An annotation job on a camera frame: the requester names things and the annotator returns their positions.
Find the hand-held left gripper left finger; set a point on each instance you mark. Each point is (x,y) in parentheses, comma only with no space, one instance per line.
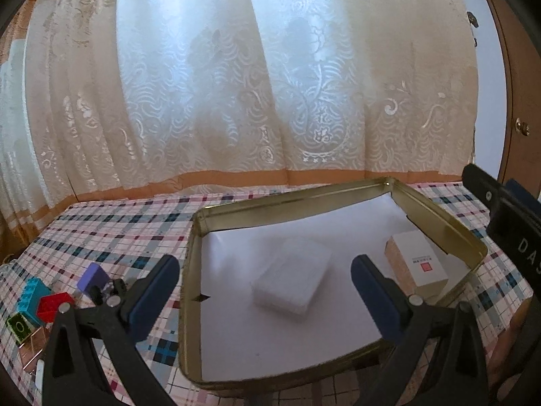
(150,300)

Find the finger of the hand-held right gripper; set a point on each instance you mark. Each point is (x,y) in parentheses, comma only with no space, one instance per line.
(486,186)

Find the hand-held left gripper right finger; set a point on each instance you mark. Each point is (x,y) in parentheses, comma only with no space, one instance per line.
(374,300)

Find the black white hair clip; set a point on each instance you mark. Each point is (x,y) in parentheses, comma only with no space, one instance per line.
(107,289)

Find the purple block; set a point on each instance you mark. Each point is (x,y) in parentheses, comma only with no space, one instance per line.
(93,279)

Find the gold metal tin tray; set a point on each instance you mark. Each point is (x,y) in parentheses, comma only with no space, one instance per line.
(439,228)

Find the red toy brick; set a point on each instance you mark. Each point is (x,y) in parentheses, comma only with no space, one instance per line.
(53,306)

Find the copper box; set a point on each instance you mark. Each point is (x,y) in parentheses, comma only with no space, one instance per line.
(36,349)

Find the green cartoon box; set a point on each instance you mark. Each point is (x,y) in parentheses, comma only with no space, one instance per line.
(21,327)

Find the person's right hand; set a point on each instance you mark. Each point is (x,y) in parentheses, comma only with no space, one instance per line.
(507,351)

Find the white box with red label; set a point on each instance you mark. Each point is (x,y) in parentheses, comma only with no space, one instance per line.
(418,266)

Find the brass door knob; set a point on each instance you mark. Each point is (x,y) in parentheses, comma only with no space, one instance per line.
(523,127)

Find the plaid tablecloth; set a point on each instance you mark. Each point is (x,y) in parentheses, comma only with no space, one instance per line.
(126,228)

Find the white foam pad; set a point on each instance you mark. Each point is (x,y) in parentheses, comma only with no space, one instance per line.
(291,279)

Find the teal toy brick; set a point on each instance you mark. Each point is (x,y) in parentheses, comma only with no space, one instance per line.
(34,296)

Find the brown wooden door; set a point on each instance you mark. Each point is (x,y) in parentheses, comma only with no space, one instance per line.
(515,72)

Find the metal flower curtain hook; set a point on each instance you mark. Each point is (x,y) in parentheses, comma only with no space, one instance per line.
(472,19)

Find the cream patterned curtain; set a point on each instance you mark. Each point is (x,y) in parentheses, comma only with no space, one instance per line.
(253,72)

